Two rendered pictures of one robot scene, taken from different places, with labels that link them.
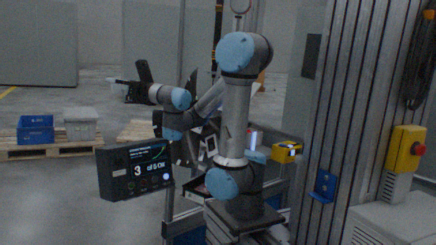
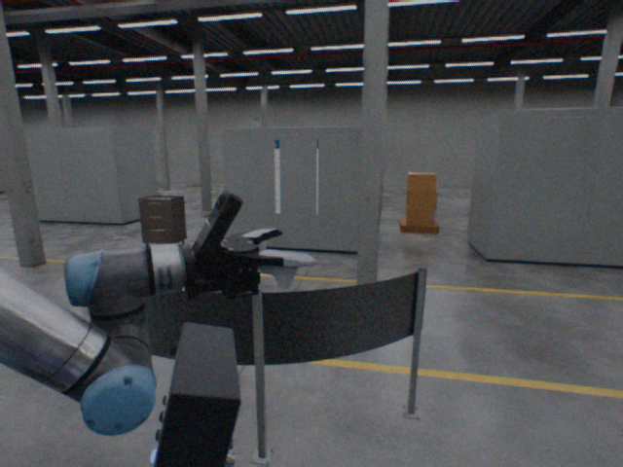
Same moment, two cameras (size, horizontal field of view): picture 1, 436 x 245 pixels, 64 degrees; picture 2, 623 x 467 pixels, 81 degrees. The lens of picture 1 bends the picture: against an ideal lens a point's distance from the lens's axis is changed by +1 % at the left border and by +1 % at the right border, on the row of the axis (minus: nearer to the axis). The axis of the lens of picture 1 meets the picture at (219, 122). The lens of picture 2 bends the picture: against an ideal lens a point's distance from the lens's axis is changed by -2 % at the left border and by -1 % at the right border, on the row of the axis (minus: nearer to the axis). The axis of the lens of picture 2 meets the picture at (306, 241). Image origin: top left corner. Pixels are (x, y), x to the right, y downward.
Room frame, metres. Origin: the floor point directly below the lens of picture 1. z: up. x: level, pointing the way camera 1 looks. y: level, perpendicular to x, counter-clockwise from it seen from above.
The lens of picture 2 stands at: (1.73, -0.12, 1.61)
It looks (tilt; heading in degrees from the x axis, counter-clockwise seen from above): 13 degrees down; 121
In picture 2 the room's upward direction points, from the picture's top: straight up
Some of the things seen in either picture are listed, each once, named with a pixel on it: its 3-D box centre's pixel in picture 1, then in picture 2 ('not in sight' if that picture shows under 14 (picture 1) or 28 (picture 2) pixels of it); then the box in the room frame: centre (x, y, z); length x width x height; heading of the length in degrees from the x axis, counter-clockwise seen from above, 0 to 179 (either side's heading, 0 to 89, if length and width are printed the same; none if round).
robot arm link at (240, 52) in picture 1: (235, 119); not in sight; (1.08, -0.05, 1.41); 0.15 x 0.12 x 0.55; 147
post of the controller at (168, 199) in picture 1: (169, 200); not in sight; (1.36, 0.19, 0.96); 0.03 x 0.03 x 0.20; 44
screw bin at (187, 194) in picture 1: (206, 188); not in sight; (1.72, 0.04, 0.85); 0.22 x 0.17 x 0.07; 150
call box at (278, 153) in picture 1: (286, 152); not in sight; (1.93, -0.40, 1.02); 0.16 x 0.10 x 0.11; 134
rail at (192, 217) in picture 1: (236, 201); not in sight; (1.66, -0.12, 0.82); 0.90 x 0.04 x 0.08; 134
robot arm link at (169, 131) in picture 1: (176, 123); (121, 343); (1.24, 0.16, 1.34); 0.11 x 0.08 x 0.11; 147
